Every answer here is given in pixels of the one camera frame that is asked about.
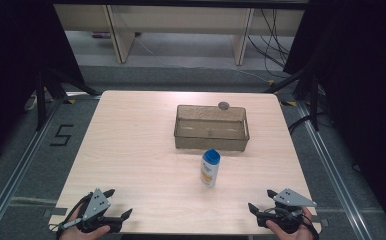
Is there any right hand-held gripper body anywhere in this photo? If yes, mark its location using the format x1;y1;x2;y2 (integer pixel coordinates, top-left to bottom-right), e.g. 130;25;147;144
256;188;318;234

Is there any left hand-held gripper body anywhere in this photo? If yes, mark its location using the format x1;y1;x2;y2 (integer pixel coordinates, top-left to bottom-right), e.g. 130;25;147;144
75;188;123;234

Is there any person's right hand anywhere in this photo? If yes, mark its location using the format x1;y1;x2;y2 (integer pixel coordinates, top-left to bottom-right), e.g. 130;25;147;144
265;206;316;240

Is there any person's left hand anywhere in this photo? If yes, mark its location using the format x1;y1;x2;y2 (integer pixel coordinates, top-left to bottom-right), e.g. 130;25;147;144
58;203;111;240

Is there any white bottle with blue cap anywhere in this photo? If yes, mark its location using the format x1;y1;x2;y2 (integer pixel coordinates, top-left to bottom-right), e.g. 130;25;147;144
199;148;222;188

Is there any clear brown plastic basket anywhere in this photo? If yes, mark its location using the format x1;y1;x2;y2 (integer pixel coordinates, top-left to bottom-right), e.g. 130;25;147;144
173;104;251;153

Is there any black metal stand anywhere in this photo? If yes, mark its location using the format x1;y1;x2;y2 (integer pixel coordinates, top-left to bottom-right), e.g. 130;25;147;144
263;64;321;133
35;66;99;132

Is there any black curtain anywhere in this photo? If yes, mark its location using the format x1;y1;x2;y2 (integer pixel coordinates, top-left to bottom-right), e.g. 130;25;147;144
282;0;386;234
0;0;86;168

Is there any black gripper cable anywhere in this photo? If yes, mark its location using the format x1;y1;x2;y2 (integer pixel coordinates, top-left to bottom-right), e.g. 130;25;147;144
55;192;94;240
300;206;320;240

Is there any aluminium floor rail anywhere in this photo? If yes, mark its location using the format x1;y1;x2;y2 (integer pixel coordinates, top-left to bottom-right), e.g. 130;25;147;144
0;95;69;240
295;100;375;240

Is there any thick black floor cable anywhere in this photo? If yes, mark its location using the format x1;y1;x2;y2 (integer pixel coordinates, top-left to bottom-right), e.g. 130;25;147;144
287;111;330;135

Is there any thin white cable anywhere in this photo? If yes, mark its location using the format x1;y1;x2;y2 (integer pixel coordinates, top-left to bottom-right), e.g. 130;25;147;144
134;32;273;84

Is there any bundle of black cables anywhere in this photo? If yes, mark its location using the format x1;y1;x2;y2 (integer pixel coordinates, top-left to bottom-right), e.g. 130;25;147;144
246;8;291;80

